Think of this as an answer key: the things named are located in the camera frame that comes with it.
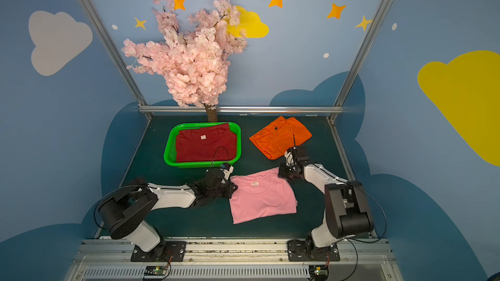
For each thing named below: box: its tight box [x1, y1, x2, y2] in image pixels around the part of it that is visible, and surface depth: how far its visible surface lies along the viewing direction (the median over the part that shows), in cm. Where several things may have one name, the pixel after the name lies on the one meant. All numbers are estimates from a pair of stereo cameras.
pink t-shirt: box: [229, 167, 299, 225], surface depth 90 cm
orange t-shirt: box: [248, 115, 313, 161], surface depth 113 cm
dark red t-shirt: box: [175, 122, 237, 163], surface depth 106 cm
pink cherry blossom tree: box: [122, 0, 247, 122], surface depth 70 cm
